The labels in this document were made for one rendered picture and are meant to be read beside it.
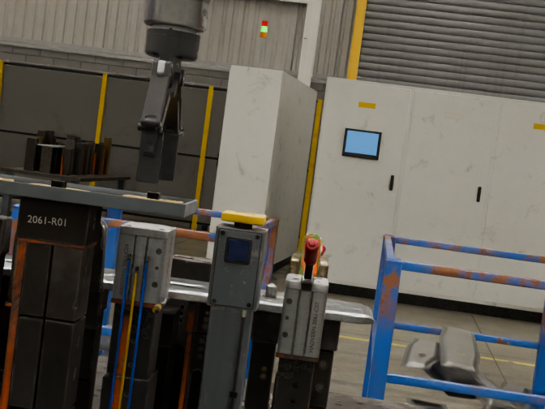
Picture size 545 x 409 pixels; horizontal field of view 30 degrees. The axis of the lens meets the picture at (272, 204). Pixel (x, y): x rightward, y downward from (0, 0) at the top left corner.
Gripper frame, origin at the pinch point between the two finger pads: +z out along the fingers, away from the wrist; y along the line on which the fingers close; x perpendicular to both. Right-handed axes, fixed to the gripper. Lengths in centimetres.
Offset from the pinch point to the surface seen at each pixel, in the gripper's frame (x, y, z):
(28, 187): 15.7, -8.2, 3.9
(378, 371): -49, 194, 63
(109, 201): 4.5, -8.1, 4.3
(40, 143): 297, 956, 19
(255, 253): -15.7, -4.4, 9.1
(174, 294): -1.5, 22.9, 20.4
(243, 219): -13.5, -4.0, 4.6
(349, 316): -30.6, 23.3, 20.1
